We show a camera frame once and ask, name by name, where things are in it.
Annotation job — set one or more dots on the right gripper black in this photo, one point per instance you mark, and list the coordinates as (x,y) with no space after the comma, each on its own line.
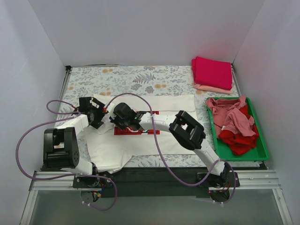
(116,120)

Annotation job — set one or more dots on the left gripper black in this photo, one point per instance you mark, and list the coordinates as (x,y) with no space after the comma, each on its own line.
(99,116)

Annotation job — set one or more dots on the white Coca-Cola t-shirt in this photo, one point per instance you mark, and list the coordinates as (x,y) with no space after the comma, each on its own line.
(110,149)

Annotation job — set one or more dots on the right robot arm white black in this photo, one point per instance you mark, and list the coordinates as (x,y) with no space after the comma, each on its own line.
(187,131)

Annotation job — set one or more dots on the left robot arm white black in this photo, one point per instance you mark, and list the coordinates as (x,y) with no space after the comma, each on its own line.
(61,149)

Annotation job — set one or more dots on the floral tablecloth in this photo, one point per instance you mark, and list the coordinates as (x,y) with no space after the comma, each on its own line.
(144,80)

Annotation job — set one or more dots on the folded light pink t-shirt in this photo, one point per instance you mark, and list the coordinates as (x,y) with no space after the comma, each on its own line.
(212,89)

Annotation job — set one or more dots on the folded magenta t-shirt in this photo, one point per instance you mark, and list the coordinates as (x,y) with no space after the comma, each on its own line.
(213,73)

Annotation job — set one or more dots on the crumpled pink t-shirt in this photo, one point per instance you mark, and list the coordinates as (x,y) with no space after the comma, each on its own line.
(227,115)

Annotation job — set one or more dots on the green plastic tray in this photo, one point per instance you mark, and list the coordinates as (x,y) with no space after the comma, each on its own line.
(259,153)

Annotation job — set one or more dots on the crumpled red t-shirt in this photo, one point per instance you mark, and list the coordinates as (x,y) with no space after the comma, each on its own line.
(237,143)

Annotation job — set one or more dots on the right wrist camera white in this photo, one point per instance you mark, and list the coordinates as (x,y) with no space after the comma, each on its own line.
(108,110)

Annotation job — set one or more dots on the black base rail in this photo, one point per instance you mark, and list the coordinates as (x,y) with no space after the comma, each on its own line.
(151,181)

